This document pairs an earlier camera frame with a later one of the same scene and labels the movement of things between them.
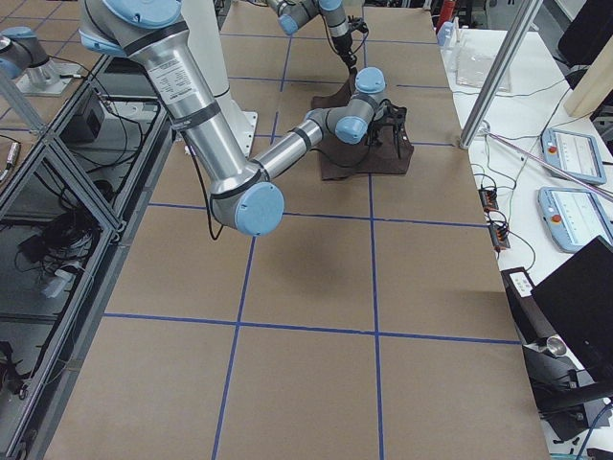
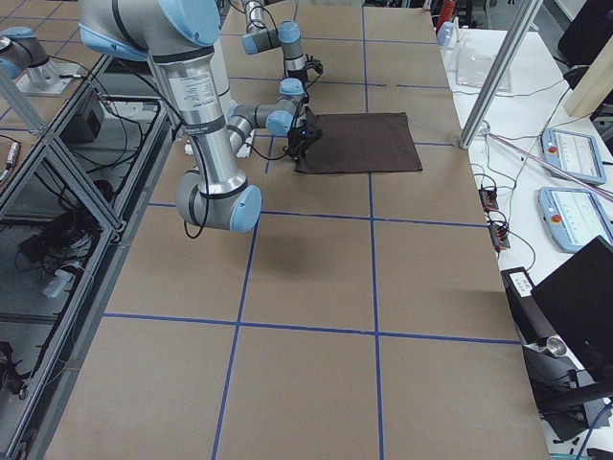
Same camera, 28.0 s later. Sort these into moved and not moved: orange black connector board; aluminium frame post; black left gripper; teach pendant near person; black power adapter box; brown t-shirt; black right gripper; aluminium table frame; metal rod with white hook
Moved: brown t-shirt; black right gripper; black left gripper
Not moved: aluminium frame post; metal rod with white hook; black power adapter box; orange black connector board; aluminium table frame; teach pendant near person
